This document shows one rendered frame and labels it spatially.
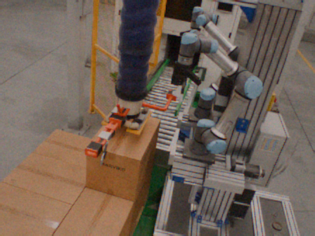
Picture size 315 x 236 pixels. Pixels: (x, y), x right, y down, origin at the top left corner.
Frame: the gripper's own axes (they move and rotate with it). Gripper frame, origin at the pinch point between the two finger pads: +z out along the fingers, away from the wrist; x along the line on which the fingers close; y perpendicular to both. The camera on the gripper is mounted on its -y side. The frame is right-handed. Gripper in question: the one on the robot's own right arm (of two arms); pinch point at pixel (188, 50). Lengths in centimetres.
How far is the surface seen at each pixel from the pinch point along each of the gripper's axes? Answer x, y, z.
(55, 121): 27, -168, 148
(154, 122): -37, -6, 55
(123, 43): -72, -22, -17
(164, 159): -23, 5, 99
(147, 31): -68, -8, -27
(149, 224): -57, 12, 149
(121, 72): -72, -21, 3
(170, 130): 24, -9, 97
